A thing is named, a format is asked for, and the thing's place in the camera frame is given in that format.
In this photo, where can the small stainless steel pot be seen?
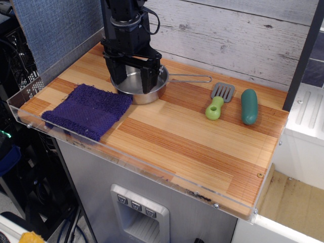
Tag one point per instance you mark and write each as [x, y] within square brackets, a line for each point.
[132, 85]

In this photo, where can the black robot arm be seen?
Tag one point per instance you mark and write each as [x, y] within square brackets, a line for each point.
[130, 12]

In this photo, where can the clear acrylic edge guard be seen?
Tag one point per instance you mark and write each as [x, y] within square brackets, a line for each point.
[223, 163]

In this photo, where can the ice dispenser panel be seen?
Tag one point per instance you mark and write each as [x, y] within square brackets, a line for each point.
[140, 219]

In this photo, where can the white toy sink unit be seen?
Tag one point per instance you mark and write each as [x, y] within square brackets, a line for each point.
[290, 207]

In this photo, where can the silver toy fridge cabinet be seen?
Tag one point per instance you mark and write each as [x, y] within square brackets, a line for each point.
[93, 178]

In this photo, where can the dark vertical post right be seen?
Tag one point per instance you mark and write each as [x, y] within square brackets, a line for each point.
[305, 55]

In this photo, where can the black plastic crate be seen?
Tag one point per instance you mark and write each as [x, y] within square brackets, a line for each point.
[18, 68]

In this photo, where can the purple towel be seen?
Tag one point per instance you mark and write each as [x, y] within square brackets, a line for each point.
[88, 111]

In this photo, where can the dark green toy cucumber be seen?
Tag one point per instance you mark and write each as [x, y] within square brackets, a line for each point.
[249, 107]

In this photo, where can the toy spatula green handle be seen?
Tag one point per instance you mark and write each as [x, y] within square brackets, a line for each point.
[222, 93]

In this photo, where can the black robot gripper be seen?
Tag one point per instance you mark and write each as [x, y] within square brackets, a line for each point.
[129, 45]

